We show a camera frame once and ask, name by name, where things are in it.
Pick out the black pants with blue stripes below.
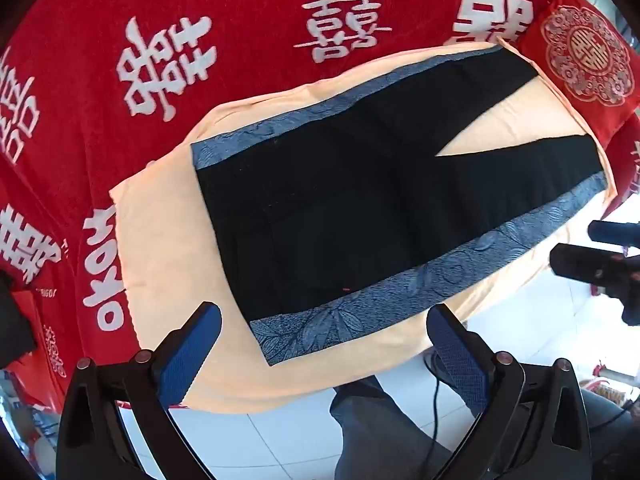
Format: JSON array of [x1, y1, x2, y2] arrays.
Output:
[[190, 42, 609, 367]]

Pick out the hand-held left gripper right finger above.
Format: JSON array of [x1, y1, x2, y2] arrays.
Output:
[[426, 304, 594, 480]]

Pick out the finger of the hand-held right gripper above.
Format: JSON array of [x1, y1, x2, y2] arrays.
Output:
[[587, 219, 640, 250], [549, 243, 640, 326]]

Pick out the peach towel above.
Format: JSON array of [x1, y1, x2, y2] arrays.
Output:
[[108, 41, 617, 414]]

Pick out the black cable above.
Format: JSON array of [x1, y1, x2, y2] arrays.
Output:
[[424, 350, 453, 453]]

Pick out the red printed blanket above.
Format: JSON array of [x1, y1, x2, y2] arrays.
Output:
[[0, 0, 640, 411]]

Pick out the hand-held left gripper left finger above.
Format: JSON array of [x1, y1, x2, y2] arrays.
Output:
[[56, 301, 223, 480]]

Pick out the red ornamented cushion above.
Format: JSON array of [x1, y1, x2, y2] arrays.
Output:
[[514, 0, 640, 150]]

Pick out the person's grey trouser leg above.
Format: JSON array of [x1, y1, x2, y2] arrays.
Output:
[[329, 374, 482, 480], [582, 389, 640, 480]]

